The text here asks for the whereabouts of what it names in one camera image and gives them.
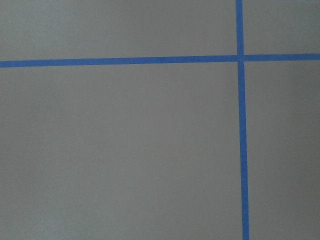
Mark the brown paper table cover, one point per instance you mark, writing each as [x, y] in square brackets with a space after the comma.
[159, 119]

